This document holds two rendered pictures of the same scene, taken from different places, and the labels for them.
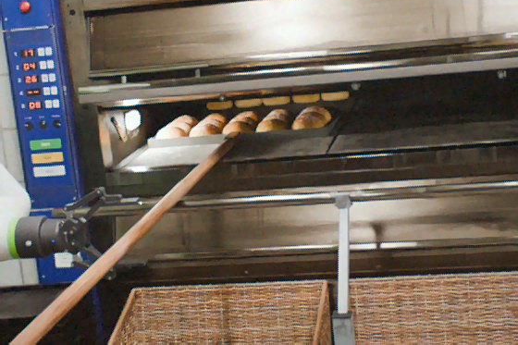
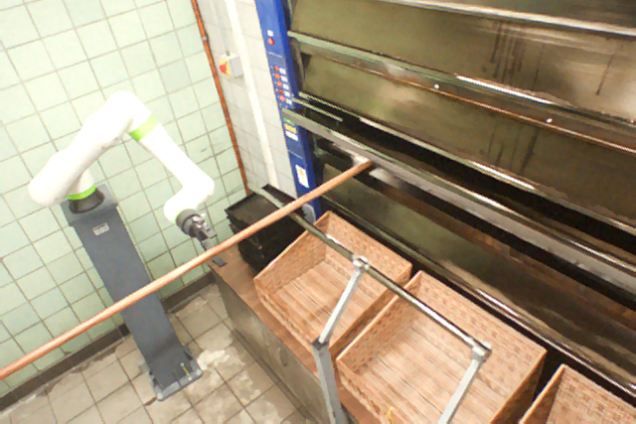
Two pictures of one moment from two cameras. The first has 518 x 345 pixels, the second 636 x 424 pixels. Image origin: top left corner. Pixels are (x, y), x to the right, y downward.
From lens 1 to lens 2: 202 cm
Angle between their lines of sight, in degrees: 48
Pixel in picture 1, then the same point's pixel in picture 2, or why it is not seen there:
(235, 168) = (372, 178)
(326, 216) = (417, 230)
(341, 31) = (428, 127)
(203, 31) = (356, 89)
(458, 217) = (490, 278)
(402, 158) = (461, 224)
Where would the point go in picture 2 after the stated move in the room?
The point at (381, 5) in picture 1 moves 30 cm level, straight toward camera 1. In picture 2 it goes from (459, 117) to (395, 162)
